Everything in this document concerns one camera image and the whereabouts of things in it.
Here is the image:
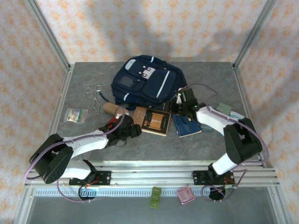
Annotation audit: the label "blue cover book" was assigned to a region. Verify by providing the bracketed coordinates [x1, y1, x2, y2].
[172, 112, 202, 138]

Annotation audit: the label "brown cover book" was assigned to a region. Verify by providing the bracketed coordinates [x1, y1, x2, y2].
[132, 106, 172, 137]

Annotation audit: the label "tan fabric pencil case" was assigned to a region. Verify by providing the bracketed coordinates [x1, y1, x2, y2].
[103, 102, 130, 117]

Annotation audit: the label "grey green small pouch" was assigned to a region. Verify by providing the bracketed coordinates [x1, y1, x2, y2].
[215, 102, 232, 115]

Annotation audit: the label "navy blue backpack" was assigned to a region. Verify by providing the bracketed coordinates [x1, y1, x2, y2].
[111, 55, 187, 110]

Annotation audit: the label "metal scissor tongs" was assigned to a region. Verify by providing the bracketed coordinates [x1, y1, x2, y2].
[85, 85, 103, 114]

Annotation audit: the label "blue white tissue packet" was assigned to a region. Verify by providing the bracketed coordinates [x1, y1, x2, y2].
[228, 111, 245, 121]

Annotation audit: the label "clear bag green white packet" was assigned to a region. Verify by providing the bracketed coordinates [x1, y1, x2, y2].
[63, 108, 89, 124]

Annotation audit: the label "pink square box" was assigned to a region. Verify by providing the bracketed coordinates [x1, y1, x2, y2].
[176, 185, 196, 206]

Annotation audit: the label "grey lower metal panel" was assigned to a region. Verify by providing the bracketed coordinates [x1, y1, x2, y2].
[25, 195, 276, 224]

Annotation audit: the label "aluminium frame cross rail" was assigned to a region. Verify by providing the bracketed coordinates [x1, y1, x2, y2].
[24, 160, 280, 188]

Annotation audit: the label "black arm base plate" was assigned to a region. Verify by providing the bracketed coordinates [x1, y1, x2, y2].
[192, 170, 234, 186]
[69, 170, 112, 187]

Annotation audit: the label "aluminium table side rail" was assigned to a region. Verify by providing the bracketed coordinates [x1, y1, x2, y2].
[232, 65, 268, 168]
[37, 65, 76, 169]

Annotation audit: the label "grey slotted cable duct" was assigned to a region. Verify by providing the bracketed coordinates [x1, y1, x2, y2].
[34, 188, 234, 197]

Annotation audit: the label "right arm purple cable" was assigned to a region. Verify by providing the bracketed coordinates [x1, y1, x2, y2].
[175, 83, 270, 203]

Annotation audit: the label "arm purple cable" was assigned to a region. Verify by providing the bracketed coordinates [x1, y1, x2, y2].
[25, 106, 126, 204]
[175, 83, 270, 203]

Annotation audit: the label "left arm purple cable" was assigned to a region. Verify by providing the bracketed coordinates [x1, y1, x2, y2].
[25, 106, 126, 204]

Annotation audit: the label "aluminium frame post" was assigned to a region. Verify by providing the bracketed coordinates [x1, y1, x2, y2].
[232, 0, 278, 70]
[24, 0, 72, 72]

